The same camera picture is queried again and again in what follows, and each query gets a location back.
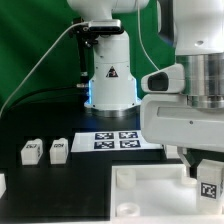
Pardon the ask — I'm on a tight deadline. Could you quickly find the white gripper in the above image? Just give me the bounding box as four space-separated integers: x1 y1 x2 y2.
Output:
140 94 224 177

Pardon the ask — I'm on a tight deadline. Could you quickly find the white square tabletop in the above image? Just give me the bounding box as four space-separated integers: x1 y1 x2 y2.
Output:
110 164 224 224

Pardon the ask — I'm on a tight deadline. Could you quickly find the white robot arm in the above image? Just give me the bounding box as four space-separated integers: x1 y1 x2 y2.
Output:
67 0 224 170

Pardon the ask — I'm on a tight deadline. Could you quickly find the white sheet with markers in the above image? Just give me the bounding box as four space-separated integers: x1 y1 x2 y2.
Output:
71 130 163 152

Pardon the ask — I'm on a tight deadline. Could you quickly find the white block left edge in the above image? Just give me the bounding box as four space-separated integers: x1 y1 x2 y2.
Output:
0 174 6 199

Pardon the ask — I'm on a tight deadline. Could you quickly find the white cable behind arm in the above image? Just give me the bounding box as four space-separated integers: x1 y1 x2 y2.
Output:
136 0 161 73

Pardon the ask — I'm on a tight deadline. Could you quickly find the black camera stand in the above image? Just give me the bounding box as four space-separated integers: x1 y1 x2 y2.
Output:
72 17 98 88

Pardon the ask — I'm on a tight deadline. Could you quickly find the silver camera on stand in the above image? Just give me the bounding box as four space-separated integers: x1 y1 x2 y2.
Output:
88 19 122 34

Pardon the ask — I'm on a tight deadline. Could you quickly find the white camera cable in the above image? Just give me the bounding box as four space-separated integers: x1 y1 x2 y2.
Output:
0 21 90 117

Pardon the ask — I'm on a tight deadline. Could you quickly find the black cable on table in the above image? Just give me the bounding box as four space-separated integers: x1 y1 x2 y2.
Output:
6 85 90 113

